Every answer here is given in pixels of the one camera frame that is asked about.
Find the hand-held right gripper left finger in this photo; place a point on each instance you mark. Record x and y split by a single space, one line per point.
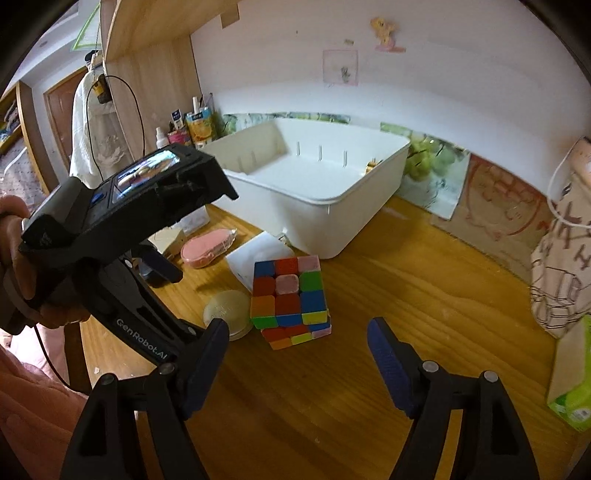
207 367

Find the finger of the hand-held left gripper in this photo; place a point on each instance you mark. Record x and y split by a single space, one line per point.
138 327
159 265

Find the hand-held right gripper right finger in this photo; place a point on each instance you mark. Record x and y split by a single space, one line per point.
388 364

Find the round beige container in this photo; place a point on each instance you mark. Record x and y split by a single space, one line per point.
226 307

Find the white paper packet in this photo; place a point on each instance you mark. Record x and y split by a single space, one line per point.
258 251

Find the multicoloured puzzle cube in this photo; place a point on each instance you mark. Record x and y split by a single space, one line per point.
288 295

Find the white plastic storage bin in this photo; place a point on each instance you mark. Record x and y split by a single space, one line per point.
300 194

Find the person's left forearm pink sleeve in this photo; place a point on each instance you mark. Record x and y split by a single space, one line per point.
32 415

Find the person's left hand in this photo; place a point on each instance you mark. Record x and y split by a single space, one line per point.
9 258

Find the pink oval case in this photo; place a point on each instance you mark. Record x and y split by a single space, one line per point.
203 249

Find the clear plastic container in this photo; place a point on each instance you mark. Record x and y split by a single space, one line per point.
194 220

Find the white spray bottle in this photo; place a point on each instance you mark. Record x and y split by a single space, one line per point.
161 137

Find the pink snack packet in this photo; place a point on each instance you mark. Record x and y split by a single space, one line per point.
179 138

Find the white hanging garment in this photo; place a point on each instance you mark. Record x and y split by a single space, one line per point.
85 138

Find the small blue white box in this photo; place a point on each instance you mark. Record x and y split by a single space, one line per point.
177 119

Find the orange juice carton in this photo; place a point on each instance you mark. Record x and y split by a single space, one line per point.
203 129

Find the brown wooden door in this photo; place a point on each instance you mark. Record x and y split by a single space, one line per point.
62 120

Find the thin white tube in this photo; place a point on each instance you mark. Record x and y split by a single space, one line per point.
195 104

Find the yellow black hanging gadget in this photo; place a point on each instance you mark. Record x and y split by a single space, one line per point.
100 91

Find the wooden desk hutch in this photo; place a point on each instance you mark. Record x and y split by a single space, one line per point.
152 55

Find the wooden bookshelf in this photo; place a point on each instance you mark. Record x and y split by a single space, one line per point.
14 120

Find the green framed sheet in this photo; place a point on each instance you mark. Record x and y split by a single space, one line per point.
87 32

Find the green tissue box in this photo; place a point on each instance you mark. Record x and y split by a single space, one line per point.
572 383

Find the cardboard with red drawing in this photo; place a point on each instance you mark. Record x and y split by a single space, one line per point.
498 207

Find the beige printed fabric bag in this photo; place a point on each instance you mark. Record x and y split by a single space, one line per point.
561 267

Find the beige sticker label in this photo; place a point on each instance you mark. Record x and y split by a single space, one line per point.
228 17

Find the pink framed wall drawing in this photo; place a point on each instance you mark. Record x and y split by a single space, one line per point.
340 68

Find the yellow pony wall sticker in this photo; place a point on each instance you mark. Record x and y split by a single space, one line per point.
385 30

